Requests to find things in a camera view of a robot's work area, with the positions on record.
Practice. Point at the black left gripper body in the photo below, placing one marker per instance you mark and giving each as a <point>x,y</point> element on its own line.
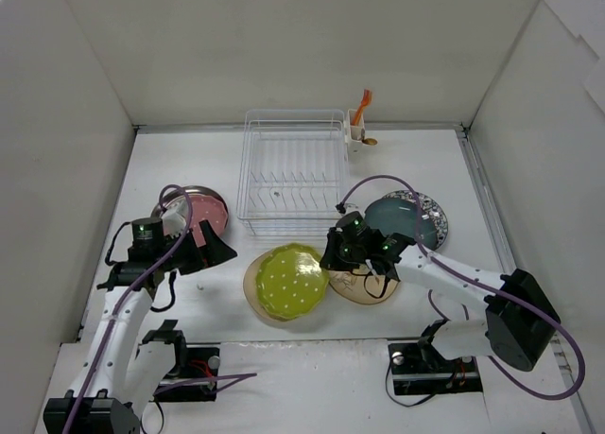
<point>197,252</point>

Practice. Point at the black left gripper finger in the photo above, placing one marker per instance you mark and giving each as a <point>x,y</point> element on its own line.
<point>215,251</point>
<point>200,241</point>

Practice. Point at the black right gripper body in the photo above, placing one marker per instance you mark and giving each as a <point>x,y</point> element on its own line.
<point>334,252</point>

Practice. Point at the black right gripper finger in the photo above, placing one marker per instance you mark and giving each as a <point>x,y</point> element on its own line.
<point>340,263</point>
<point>332,243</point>

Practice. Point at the pink polka dot plate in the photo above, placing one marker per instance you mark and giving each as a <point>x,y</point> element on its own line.
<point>209,208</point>

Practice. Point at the green polka dot plate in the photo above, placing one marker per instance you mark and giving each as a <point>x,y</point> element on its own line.
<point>290,282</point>

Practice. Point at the brown rimmed cream plate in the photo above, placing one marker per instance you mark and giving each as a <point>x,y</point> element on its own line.
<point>160,208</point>

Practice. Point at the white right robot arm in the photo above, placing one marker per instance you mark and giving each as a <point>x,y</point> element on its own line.
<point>516,320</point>

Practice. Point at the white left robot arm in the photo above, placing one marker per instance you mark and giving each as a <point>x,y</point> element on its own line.
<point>123,369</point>

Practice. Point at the beige bird plate right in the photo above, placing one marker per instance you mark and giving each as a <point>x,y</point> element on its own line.
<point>362,289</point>

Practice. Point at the beige bird plate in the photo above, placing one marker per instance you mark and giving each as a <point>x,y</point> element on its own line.
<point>362,289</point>
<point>249,290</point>

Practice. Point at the beige bird plate left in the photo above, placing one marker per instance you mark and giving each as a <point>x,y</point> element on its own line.
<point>249,290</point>

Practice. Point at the dark teal plate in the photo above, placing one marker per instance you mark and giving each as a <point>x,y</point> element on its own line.
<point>398,216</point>

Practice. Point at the black white patterned plate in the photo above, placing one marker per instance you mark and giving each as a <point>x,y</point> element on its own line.
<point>429,206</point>

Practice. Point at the wooden spoon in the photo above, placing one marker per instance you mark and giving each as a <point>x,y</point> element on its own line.
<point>369,142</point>

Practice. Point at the white cutlery holder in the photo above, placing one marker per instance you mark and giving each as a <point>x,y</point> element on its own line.
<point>354,132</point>

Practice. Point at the orange plastic fork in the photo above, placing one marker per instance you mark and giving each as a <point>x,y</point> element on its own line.
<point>364,103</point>

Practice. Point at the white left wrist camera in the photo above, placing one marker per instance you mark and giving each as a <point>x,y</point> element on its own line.
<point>174,218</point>

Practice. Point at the white wire dish rack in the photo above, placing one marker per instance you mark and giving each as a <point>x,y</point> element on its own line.
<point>294,171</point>

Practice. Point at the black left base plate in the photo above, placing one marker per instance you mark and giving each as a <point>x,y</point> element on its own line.
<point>201,361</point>

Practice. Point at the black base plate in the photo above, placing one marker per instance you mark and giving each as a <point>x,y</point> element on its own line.
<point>201,361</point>
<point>410,375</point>

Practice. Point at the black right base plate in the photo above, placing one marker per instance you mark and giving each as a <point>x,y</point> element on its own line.
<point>410,375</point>

